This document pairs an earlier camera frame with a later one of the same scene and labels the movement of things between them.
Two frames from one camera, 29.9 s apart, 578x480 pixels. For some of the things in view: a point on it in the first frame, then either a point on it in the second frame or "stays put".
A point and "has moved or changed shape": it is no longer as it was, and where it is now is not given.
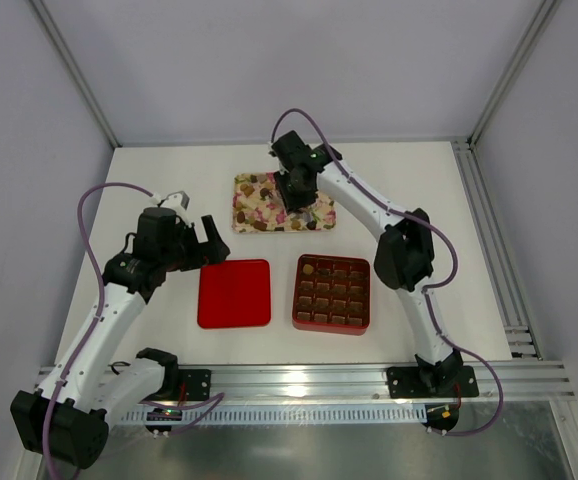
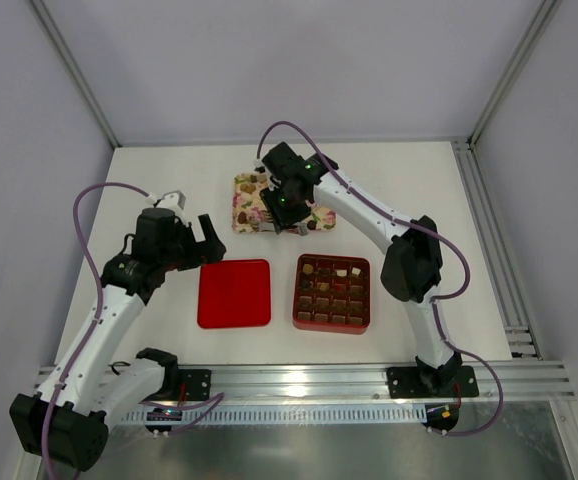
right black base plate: (431, 382) stays put
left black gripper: (197, 248) stays put
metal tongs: (302, 213) has moved or changed shape
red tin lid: (234, 294) stays put
